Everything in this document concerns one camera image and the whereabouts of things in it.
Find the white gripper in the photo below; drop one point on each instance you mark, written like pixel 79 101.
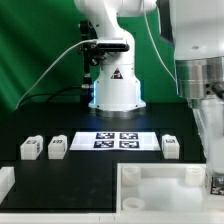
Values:
pixel 209 117

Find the white square tabletop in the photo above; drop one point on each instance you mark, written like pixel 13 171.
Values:
pixel 165 193

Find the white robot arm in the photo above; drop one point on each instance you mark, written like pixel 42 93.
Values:
pixel 196 28

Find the paper sheet with tags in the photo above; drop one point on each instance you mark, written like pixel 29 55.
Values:
pixel 109 140

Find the white front obstacle bar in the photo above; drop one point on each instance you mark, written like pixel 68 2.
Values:
pixel 17 218

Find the white obstacle bar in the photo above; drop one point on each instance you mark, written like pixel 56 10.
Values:
pixel 7 180
pixel 17 218

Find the white left obstacle bar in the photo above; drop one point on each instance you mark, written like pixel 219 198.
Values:
pixel 7 180

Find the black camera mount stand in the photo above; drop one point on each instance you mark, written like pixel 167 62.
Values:
pixel 87 32

